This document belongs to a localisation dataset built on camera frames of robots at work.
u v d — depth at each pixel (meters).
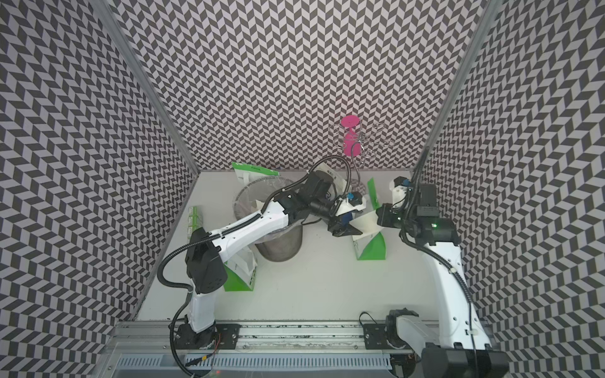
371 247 0.83
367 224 0.75
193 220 0.94
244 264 0.70
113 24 0.74
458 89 0.85
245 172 0.88
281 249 0.81
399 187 0.63
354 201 0.61
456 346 0.36
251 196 0.79
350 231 0.65
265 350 0.72
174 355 0.67
